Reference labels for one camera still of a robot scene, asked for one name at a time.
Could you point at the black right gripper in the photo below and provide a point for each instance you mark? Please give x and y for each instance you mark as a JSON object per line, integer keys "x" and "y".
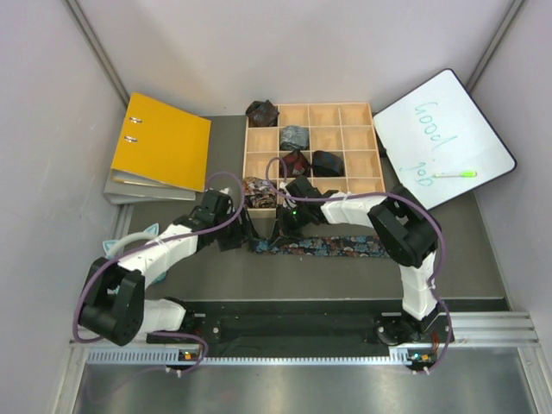
{"x": 284, "y": 233}

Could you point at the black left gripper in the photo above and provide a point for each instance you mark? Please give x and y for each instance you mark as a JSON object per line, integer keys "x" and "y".
{"x": 242, "y": 233}

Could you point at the navy floral long tie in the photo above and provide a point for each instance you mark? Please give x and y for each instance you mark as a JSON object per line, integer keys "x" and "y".
{"x": 356, "y": 246}

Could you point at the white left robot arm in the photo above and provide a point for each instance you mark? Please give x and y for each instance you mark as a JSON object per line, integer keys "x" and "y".
{"x": 113, "y": 303}

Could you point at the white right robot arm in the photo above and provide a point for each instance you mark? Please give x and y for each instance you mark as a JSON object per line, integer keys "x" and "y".
{"x": 410, "y": 235}

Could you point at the orange floral rolled tie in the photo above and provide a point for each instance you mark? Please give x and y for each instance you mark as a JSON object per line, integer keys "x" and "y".
{"x": 258, "y": 193}

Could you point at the red black rolled tie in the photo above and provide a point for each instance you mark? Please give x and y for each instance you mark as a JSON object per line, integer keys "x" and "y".
{"x": 295, "y": 164}

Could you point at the dark blue rolled tie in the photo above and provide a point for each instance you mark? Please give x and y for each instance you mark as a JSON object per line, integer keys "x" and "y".
{"x": 326, "y": 164}

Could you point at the grey patterned rolled tie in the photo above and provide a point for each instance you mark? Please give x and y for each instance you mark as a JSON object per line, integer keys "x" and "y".
{"x": 294, "y": 137}

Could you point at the wooden grid organizer box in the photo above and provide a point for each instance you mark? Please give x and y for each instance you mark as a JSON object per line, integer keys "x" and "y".
{"x": 345, "y": 129}

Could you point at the dark maroon rolled tie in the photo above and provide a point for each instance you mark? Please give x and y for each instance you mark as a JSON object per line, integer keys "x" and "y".
{"x": 262, "y": 114}

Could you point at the small whiteboard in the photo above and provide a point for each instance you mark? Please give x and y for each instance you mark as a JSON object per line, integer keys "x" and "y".
{"x": 438, "y": 128}

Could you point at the green marker pen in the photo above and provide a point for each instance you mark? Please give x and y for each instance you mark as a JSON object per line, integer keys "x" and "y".
{"x": 450, "y": 175}

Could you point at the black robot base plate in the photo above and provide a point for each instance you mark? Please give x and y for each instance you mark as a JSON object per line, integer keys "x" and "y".
{"x": 310, "y": 334}

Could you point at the yellow ring binder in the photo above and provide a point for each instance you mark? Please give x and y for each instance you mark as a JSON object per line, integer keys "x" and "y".
{"x": 161, "y": 146}

